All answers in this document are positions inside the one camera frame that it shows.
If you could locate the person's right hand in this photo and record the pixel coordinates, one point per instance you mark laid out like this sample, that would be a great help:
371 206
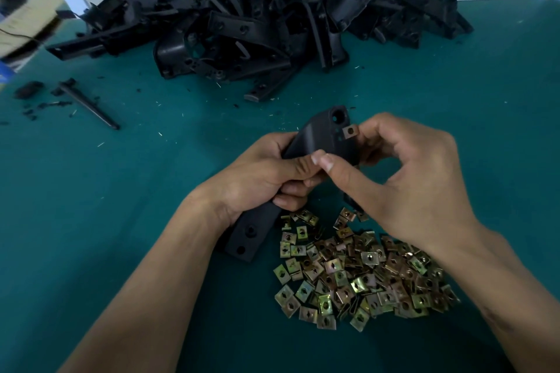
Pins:
420 189

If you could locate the small black plastic scrap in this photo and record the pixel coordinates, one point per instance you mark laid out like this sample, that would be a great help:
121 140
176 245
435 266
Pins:
28 89

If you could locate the green table cloth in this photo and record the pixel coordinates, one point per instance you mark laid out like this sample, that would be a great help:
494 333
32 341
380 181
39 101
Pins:
87 211

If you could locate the black bracket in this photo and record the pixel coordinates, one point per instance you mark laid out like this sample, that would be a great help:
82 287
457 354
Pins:
324 132

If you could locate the thin black plastic strip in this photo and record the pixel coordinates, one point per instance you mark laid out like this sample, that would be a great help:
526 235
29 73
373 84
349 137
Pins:
87 104

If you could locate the person's left hand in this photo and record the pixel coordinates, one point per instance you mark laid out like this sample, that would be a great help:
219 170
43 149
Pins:
254 180

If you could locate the pile of brass clip nuts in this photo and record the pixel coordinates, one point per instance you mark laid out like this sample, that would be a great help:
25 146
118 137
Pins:
363 277

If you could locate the blue metal frame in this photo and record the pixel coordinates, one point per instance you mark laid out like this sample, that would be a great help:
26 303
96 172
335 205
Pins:
4 74

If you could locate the pile of black plastic brackets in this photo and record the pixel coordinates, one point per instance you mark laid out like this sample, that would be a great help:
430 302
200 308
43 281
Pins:
271 19

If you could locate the person's left forearm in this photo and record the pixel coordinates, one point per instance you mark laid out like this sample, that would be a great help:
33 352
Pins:
140 298

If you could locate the brown cardboard piece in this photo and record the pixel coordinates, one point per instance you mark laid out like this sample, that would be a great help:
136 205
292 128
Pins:
31 23

